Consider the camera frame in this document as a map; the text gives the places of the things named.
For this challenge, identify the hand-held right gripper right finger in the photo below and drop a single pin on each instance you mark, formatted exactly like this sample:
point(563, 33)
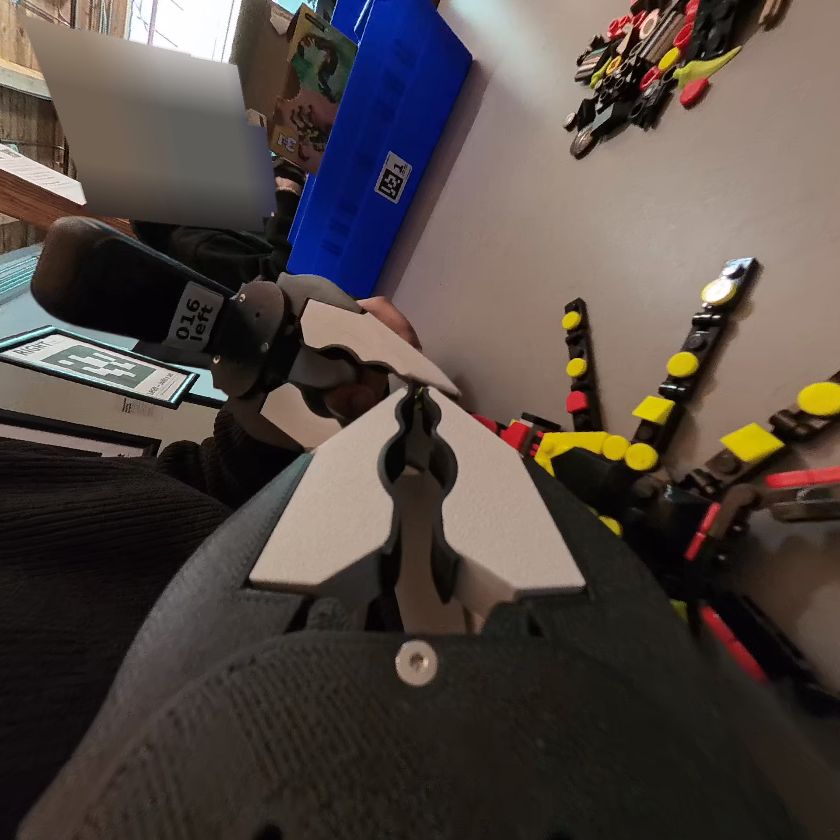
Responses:
point(505, 525)

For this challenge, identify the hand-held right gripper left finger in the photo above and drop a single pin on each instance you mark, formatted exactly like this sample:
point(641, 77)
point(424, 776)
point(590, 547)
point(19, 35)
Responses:
point(328, 518)

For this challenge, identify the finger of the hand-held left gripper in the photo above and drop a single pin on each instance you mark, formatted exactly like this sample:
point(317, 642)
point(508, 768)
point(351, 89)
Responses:
point(367, 334)
point(289, 417)

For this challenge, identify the black yellow lego scorpion model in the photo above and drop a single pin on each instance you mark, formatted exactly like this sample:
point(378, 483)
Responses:
point(590, 466)

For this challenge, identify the person's left forearm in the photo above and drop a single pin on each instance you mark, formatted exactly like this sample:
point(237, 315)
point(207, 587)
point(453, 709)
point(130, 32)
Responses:
point(223, 453)

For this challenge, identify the printed cardboard lego box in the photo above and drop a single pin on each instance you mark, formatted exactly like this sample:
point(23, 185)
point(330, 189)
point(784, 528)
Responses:
point(315, 72)

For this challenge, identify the pile of loose lego pieces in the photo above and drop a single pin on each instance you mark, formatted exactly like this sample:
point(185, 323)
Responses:
point(656, 98)

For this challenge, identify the person's left hand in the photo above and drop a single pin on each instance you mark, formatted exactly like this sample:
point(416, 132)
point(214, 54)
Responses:
point(394, 313)

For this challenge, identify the black framed marker sign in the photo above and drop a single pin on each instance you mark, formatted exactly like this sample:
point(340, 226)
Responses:
point(98, 367)

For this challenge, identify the blue plastic bin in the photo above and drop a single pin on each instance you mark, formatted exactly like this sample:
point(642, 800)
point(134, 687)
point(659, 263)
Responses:
point(394, 98)

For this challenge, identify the person's black sweater torso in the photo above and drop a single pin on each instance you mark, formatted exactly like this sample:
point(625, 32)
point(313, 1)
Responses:
point(79, 590)

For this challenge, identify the white paper notice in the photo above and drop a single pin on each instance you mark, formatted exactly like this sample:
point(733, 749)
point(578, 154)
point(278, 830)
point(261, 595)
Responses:
point(39, 174)

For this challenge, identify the black picture frame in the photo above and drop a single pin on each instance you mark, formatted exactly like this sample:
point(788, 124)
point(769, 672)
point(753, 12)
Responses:
point(65, 439)

